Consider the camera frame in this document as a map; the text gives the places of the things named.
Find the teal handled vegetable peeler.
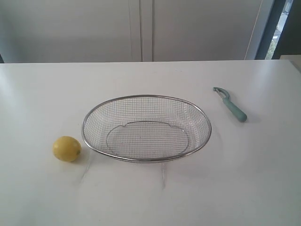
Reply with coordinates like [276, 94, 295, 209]
[213, 87, 247, 122]

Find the yellow lemon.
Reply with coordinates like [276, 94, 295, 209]
[52, 136, 81, 162]

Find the oval wire mesh basket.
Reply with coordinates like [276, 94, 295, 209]
[81, 95, 212, 163]

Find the dark window frame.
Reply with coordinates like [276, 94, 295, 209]
[255, 0, 301, 60]

